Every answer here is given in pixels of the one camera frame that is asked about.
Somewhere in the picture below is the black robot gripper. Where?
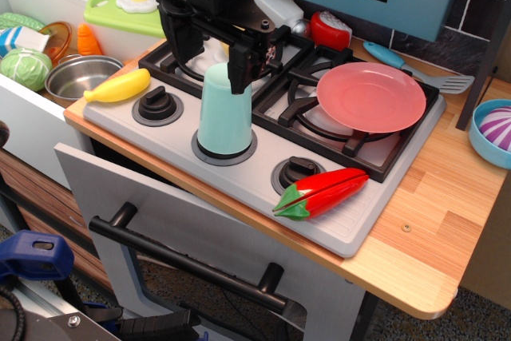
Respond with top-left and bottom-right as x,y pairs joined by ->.
158,0 -> 276,95

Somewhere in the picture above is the pink plastic plate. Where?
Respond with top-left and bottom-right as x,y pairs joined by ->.
316,62 -> 426,133

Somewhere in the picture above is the mint green plastic cup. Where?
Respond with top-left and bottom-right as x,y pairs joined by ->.
197,63 -> 252,160

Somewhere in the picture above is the green plastic cutting board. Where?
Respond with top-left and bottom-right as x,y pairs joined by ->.
84,0 -> 164,38

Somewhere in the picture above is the white toy bottle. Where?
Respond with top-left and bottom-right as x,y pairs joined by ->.
255,0 -> 311,38

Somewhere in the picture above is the black left stove knob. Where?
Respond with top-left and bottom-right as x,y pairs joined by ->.
132,85 -> 184,127

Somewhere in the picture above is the black stove knob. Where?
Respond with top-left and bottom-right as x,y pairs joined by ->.
132,85 -> 184,127
271,157 -> 326,195

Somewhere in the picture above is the black left burner grate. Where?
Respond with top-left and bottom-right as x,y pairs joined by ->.
139,34 -> 314,98

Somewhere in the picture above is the black burner grate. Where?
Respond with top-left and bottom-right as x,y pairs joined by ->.
139,34 -> 314,98
252,46 -> 440,182

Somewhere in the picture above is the black right burner grate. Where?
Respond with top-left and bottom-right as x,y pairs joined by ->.
252,46 -> 440,182

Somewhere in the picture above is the yellow toy banana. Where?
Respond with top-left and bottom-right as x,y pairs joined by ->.
83,69 -> 151,102

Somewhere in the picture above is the red toy cheese wedge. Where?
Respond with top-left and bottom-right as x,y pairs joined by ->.
310,11 -> 352,50

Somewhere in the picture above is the grey toy stove top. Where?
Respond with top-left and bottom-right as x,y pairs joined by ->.
83,78 -> 446,258

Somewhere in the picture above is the orange toy carrot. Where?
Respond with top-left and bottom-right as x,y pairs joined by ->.
77,23 -> 102,56

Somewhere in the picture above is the black right stove knob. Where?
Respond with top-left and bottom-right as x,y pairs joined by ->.
271,157 -> 326,195

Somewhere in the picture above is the small steel pot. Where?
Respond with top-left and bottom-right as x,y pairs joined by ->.
45,54 -> 124,107

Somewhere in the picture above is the orange transparent bowl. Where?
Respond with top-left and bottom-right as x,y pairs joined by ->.
39,22 -> 72,66

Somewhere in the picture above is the red toy chili pepper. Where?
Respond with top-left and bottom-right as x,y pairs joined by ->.
272,168 -> 369,221

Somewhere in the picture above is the grey oven door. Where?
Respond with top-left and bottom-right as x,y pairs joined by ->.
55,144 -> 364,340

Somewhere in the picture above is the green toy cabbage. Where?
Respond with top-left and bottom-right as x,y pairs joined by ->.
1,48 -> 53,92

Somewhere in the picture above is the toy milk carton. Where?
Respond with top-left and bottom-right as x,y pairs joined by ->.
0,26 -> 50,58

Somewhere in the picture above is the blue clamp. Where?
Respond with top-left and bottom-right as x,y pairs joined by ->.
1,230 -> 74,284

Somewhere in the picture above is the blue plastic bowl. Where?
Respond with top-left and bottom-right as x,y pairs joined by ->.
469,99 -> 510,170

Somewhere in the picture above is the purple toy onion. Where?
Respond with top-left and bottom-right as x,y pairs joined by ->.
478,105 -> 510,152

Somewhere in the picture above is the blue handled grey spatula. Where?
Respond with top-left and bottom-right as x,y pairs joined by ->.
362,42 -> 475,94

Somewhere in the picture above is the black oven door handle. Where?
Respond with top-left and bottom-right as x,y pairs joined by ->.
89,202 -> 290,315

